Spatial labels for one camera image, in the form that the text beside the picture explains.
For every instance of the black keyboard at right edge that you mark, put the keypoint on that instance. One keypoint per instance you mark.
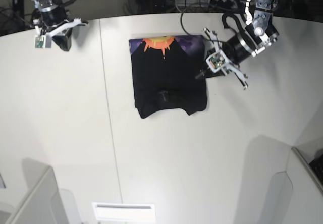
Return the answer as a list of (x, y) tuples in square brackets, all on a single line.
[(317, 167)]

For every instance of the black T-shirt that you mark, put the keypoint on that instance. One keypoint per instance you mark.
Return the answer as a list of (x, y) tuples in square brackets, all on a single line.
[(164, 71)]

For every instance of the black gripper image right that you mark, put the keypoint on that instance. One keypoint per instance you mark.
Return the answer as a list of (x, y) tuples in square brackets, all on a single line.
[(233, 49)]

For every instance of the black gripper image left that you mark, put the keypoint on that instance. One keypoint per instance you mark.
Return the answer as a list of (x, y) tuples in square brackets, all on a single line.
[(53, 20)]

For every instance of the white partition lower right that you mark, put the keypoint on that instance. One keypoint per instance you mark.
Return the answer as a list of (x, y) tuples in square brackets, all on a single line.
[(294, 195)]

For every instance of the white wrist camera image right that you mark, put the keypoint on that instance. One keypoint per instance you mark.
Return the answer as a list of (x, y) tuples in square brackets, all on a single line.
[(217, 62)]

